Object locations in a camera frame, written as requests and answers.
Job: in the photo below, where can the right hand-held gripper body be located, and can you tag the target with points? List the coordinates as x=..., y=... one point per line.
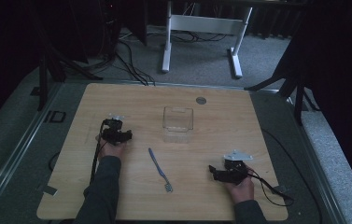
x=235, y=170

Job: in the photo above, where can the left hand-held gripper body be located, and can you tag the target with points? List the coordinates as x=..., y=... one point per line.
x=111, y=134

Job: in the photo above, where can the person's left hand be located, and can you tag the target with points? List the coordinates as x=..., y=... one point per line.
x=109, y=150

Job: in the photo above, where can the person's right hand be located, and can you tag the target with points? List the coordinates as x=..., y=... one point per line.
x=242, y=189

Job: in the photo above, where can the blue toothbrush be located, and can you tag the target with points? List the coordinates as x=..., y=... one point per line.
x=159, y=169

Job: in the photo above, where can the grey tape piece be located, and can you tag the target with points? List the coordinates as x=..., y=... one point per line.
x=281, y=188
x=48, y=189

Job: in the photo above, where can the clear plastic container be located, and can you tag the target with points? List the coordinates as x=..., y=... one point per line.
x=177, y=124

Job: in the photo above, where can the black tripod stand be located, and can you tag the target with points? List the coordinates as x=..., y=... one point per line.
x=292, y=84
x=50, y=67

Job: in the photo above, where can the black rectangular floor bracket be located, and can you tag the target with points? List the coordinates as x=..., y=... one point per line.
x=55, y=116

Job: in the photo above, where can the white desk frame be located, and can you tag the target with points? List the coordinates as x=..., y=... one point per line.
x=206, y=23

